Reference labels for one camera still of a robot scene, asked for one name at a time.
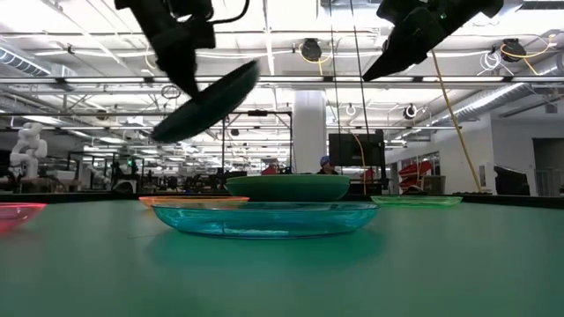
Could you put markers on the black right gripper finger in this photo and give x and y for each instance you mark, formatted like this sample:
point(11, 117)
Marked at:
point(396, 59)

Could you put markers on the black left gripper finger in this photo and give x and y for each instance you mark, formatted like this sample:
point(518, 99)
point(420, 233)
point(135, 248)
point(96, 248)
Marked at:
point(183, 70)

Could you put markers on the dark green opaque plate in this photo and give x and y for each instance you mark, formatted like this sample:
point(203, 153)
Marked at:
point(211, 103)

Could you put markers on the green transparent plate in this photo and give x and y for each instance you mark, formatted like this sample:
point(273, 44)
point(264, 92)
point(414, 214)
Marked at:
point(416, 201)

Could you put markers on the blue transparent plate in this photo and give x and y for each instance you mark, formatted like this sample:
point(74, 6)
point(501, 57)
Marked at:
point(264, 220)

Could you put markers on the pink transparent plate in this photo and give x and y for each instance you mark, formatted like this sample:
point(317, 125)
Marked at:
point(15, 213)

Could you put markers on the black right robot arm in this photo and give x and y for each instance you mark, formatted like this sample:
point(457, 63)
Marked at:
point(491, 5)

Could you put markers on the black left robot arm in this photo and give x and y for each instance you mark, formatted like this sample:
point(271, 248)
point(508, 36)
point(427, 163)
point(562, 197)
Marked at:
point(194, 4)

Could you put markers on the long ceiling light bar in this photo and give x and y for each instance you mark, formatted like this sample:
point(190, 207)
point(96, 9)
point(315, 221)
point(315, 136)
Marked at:
point(308, 79)

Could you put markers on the black monitor screen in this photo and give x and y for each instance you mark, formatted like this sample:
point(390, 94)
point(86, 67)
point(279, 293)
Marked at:
point(352, 149)

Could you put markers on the white building column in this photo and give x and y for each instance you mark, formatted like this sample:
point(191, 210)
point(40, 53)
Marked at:
point(309, 132)

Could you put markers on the red rack item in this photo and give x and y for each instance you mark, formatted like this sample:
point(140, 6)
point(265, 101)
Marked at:
point(416, 171)

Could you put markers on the person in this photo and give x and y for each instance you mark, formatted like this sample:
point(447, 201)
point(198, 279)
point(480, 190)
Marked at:
point(327, 165)
point(269, 169)

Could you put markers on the orange transparent plate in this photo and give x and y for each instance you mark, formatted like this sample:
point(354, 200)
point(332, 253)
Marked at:
point(176, 201)

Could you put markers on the grey bin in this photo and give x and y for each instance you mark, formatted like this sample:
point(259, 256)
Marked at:
point(435, 185)

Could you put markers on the black chair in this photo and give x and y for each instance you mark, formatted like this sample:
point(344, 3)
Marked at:
point(511, 180)

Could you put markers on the black metal frame rig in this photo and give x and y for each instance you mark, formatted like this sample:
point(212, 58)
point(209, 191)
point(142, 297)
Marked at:
point(223, 145)

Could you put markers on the silver air duct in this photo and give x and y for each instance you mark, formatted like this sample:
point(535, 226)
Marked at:
point(493, 99)

